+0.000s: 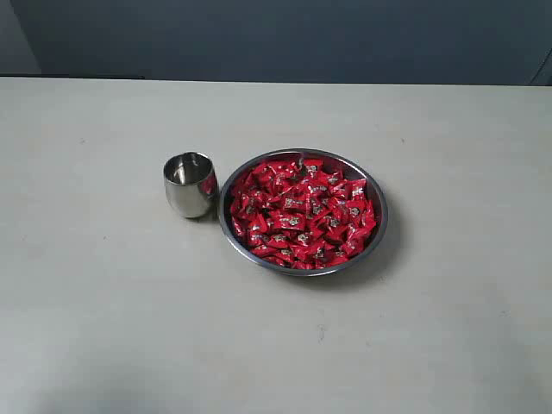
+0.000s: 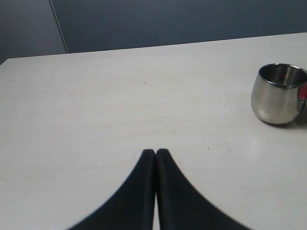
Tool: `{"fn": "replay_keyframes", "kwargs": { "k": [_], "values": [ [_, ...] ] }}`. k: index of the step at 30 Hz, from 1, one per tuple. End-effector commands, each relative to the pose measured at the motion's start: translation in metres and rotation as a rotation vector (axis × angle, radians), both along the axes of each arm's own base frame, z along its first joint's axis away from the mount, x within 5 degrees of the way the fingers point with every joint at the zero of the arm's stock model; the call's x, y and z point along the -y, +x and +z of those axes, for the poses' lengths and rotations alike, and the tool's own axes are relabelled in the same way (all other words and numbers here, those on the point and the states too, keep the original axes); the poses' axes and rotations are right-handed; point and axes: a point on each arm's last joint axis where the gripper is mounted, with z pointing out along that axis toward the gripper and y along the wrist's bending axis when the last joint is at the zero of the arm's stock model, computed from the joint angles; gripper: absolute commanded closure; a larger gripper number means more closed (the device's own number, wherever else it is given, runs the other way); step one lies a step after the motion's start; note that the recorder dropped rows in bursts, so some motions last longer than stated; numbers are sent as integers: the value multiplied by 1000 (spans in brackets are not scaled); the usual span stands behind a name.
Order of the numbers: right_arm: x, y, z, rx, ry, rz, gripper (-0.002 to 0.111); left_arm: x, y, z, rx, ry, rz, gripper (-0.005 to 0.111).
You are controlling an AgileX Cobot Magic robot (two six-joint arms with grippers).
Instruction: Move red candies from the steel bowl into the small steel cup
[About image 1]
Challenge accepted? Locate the pile of red candies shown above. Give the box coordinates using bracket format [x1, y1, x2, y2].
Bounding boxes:
[229, 158, 377, 271]

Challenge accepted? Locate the stainless steel bowl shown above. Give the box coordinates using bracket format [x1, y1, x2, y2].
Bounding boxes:
[218, 147, 389, 278]

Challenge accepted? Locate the stainless steel cup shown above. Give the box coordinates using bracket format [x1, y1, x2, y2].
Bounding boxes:
[163, 152, 218, 219]

